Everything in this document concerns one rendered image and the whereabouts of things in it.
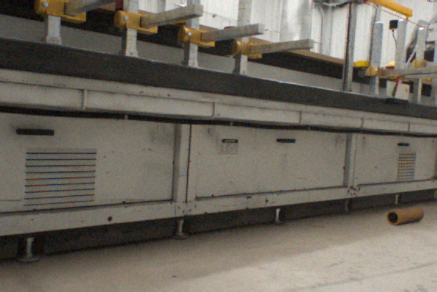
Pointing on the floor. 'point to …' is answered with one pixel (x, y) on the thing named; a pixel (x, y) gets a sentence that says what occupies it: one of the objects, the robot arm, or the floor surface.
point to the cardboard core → (405, 215)
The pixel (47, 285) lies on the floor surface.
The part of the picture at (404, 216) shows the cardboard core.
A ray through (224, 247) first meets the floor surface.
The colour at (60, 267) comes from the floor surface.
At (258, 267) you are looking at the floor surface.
